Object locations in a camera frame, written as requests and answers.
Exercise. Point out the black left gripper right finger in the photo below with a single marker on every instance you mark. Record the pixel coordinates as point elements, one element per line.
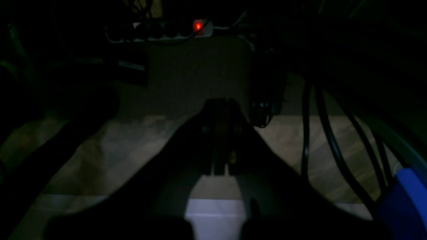
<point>280,204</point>

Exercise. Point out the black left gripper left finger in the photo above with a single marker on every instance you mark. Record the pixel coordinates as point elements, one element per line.
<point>151,204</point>

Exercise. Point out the blue plastic part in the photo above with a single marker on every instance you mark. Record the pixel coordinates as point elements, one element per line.
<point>404,208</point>

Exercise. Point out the white power strip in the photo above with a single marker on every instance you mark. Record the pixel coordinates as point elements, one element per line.
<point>159,30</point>

